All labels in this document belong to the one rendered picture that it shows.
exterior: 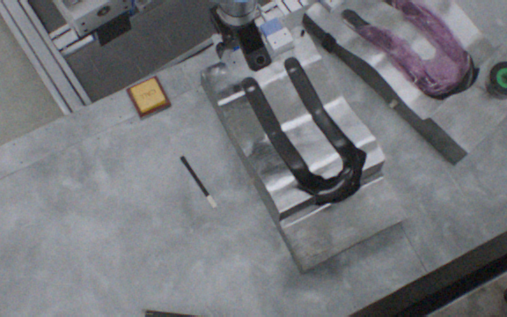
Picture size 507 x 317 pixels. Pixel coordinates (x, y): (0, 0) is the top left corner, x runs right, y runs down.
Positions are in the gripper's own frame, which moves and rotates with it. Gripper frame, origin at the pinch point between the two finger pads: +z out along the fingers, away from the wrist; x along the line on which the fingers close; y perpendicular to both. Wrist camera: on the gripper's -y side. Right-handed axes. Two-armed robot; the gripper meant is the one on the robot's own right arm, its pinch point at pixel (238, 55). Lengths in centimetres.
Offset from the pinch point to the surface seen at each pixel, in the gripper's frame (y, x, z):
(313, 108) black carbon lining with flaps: -16.9, -10.8, 5.6
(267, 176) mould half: -26.8, 6.7, 0.8
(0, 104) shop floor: 51, 60, 93
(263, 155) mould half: -21.8, 4.7, 3.5
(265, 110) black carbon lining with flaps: -12.5, -0.8, 5.3
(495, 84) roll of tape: -31, -48, -1
